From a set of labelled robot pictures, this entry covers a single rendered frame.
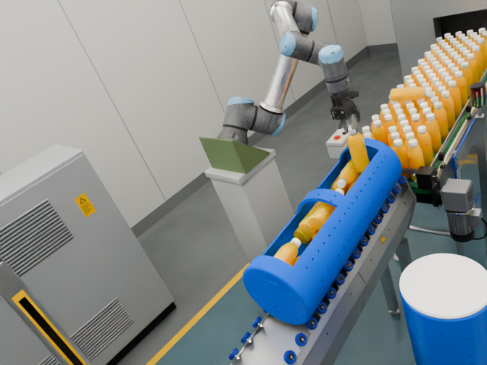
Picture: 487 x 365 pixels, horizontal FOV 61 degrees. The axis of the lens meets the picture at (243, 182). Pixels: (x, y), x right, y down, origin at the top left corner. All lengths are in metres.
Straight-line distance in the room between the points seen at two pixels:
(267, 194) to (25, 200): 1.39
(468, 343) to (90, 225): 2.17
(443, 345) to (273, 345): 0.57
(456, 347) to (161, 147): 3.52
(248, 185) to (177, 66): 2.41
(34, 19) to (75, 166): 1.65
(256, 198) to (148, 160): 2.15
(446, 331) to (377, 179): 0.67
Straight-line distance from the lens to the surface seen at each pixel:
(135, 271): 3.09
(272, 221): 2.59
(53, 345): 1.42
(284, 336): 1.65
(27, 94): 3.95
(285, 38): 1.78
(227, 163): 2.40
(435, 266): 1.60
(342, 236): 1.61
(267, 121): 2.44
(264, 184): 2.47
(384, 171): 1.90
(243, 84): 5.11
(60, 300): 2.94
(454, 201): 2.25
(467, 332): 1.52
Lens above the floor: 2.18
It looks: 28 degrees down
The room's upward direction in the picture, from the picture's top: 23 degrees counter-clockwise
